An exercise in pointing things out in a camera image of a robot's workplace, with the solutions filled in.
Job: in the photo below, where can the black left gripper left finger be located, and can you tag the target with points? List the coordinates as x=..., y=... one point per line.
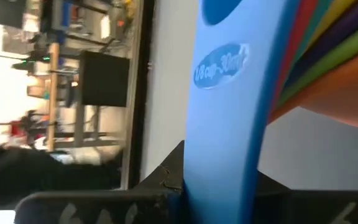
x=104, y=205

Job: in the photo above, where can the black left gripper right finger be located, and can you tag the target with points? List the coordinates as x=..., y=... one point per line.
x=291, y=208

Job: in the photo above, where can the orange measuring cup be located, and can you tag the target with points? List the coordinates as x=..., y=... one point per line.
x=346, y=96

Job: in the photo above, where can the red measuring cup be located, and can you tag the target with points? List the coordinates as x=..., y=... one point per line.
x=294, y=46

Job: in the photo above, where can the teal measuring cup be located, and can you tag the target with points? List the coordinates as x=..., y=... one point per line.
x=314, y=21

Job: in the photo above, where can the black square panel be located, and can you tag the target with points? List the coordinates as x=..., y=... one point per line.
x=104, y=77

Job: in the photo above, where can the black aluminium table frame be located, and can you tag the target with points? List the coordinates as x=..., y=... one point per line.
x=141, y=93

